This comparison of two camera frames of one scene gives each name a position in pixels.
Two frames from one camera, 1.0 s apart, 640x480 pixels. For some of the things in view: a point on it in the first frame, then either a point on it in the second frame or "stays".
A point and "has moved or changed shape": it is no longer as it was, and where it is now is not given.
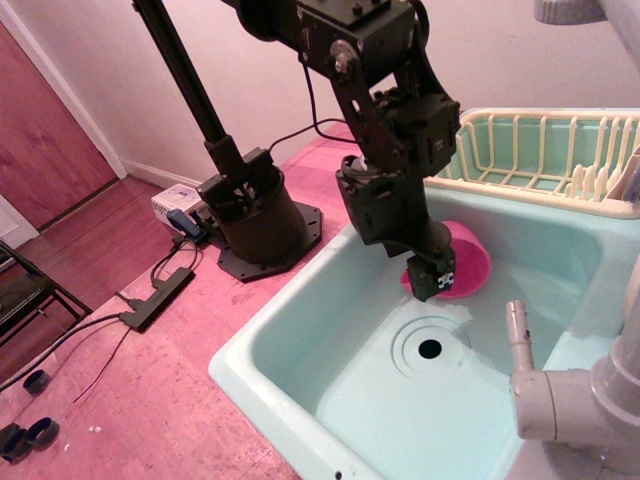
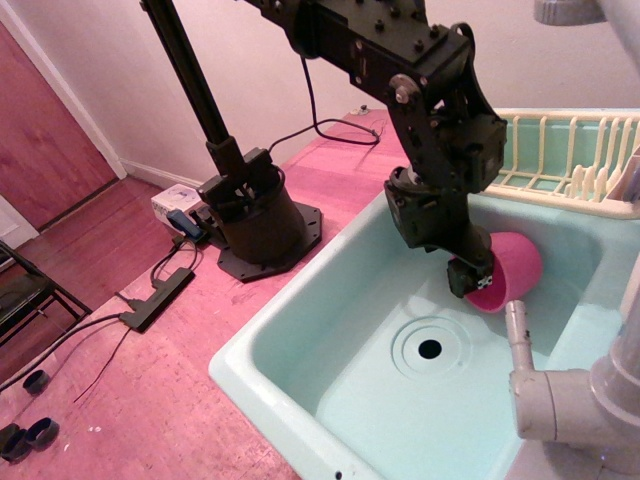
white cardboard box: x=178 y=197 stays
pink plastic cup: x=472 y=263 has moved or changed shape
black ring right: x=42 y=434 stays
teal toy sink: x=350 y=377 stays
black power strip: x=144 y=313 stays
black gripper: x=390 y=210 -> x=431 y=216
